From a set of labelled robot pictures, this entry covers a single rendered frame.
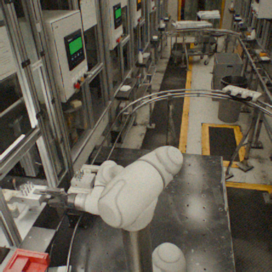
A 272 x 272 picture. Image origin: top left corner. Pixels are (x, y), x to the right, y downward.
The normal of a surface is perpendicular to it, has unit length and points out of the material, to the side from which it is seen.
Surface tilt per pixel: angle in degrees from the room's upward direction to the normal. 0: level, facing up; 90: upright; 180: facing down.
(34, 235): 0
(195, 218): 0
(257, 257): 0
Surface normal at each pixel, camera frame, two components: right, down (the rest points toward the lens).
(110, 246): -0.04, -0.84
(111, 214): -0.63, 0.35
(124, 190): 0.05, -0.57
